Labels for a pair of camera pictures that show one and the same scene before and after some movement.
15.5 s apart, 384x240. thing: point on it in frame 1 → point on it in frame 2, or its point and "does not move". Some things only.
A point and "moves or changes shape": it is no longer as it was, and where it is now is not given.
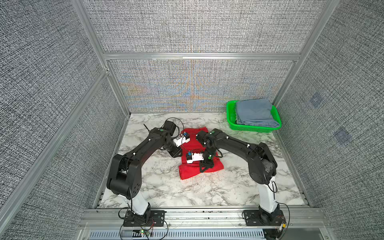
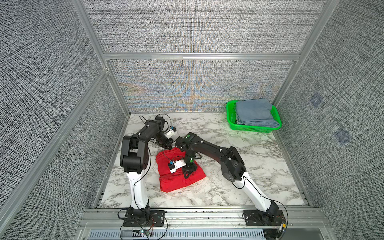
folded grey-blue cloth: x=255 y=112 does not move
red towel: x=195 y=149 moves or changes shape
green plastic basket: x=231 y=111 does not move
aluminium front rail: x=112 y=219 does not move
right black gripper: x=205 y=165 → x=188 y=169
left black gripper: x=175 y=153 → x=168 y=145
